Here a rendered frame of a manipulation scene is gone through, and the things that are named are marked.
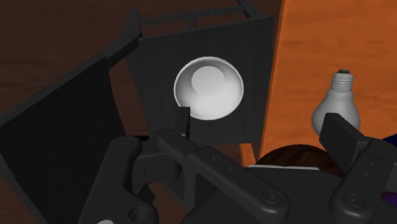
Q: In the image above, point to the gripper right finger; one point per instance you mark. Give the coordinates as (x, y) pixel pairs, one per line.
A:
(356, 173)

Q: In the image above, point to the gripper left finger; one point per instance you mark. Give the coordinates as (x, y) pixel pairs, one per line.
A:
(223, 173)

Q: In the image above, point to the dark brown round bowl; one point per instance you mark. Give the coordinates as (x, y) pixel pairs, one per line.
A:
(297, 155)

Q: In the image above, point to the white light bulb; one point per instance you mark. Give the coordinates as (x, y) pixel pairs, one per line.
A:
(338, 102)

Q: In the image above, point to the white bowl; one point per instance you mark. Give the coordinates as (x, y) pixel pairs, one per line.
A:
(211, 90)

